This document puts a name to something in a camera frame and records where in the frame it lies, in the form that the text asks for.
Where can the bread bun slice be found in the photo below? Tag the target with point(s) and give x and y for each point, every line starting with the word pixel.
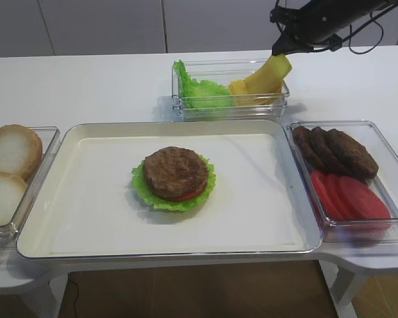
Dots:
pixel 20 151
pixel 12 190

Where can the red tomato slice under patty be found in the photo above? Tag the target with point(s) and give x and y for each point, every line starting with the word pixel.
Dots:
pixel 188 196

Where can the yellow cheese slice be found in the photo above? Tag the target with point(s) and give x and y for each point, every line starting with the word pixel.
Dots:
pixel 269 76

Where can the green lettuce in container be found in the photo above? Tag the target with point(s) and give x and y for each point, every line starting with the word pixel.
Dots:
pixel 203 94

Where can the front bread bun slice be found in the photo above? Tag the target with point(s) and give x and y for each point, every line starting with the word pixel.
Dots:
pixel 12 190

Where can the green lettuce leaf under patty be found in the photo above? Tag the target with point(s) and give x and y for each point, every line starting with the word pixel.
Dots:
pixel 139 184

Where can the brown patty in container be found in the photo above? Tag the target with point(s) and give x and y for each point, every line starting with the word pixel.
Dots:
pixel 319 143
pixel 301 137
pixel 352 154

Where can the right red tomato slice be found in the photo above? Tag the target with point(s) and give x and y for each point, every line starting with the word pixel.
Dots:
pixel 360 202

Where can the left red tomato slice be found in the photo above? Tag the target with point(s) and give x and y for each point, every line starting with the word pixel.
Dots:
pixel 318 181

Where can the right brown patty in container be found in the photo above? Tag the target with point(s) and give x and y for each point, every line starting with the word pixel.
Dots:
pixel 352 154

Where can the middle red tomato slice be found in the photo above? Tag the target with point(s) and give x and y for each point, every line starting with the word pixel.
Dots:
pixel 331 183

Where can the white metal tray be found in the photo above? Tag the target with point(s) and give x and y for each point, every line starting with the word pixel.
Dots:
pixel 87 206

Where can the stack of yellow cheese slices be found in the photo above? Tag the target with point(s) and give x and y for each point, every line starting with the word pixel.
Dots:
pixel 243 98

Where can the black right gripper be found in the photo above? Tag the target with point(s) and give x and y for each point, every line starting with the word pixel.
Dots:
pixel 314 24

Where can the top bread bun slice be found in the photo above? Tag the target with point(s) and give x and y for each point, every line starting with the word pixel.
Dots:
pixel 20 151

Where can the clear bun container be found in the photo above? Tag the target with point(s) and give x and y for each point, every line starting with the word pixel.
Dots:
pixel 50 137

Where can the clear patty and tomato container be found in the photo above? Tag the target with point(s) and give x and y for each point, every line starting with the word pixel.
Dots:
pixel 384 185

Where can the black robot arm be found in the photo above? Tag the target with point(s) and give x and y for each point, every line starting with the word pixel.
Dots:
pixel 363 13

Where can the left brown patty in container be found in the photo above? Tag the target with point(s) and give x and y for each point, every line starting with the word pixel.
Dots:
pixel 301 137

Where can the brown patty on tray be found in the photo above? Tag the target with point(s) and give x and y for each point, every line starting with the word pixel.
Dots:
pixel 174 172

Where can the middle brown patty in container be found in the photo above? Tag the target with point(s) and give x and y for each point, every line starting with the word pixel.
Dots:
pixel 319 143

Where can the clear lettuce and cheese container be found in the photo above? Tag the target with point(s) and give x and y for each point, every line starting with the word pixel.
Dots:
pixel 224 72

